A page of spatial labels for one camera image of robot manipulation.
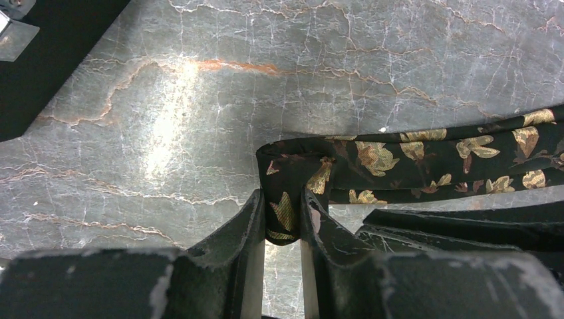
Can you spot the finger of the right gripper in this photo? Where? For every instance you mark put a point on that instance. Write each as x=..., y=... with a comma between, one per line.
x=528, y=219
x=392, y=240

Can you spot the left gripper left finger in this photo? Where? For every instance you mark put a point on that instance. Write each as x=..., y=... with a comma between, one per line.
x=219, y=277

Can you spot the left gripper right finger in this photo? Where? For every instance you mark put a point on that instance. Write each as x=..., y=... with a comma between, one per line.
x=343, y=277

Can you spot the black gold floral tie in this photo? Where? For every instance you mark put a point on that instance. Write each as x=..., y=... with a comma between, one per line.
x=519, y=153

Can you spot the black display box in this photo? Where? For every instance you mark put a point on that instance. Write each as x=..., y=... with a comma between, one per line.
x=42, y=42

